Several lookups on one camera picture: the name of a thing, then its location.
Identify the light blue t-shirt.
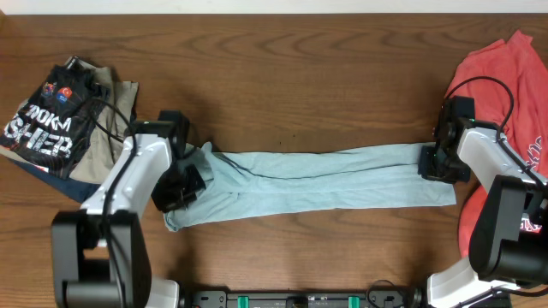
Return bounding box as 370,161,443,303
164,142,456,232

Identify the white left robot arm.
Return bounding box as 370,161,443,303
51,133,191,307

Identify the black printed folded shirt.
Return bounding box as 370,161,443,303
1,64,110,179

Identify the beige folded garment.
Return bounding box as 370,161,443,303
0,56,140,184

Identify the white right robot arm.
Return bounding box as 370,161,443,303
419,121,547,307

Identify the navy folded garment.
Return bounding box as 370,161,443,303
10,159,99,204

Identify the red printed t-shirt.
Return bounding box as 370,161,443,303
444,29,548,258

